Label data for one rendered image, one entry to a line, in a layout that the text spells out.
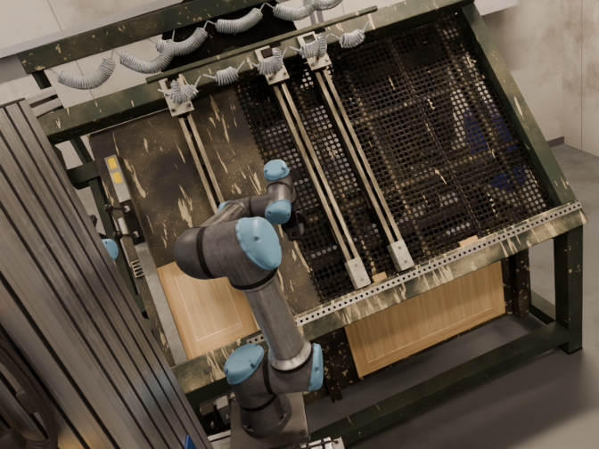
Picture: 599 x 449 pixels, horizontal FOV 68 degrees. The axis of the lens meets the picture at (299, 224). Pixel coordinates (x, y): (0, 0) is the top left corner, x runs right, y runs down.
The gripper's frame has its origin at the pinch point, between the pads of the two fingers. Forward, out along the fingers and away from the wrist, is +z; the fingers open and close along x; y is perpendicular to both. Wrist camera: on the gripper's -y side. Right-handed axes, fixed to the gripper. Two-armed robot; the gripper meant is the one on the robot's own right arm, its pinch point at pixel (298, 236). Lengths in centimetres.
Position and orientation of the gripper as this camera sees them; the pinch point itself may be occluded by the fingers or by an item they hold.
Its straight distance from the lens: 161.4
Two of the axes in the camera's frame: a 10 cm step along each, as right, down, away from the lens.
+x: -9.6, 2.9, 0.2
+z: 1.9, 5.8, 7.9
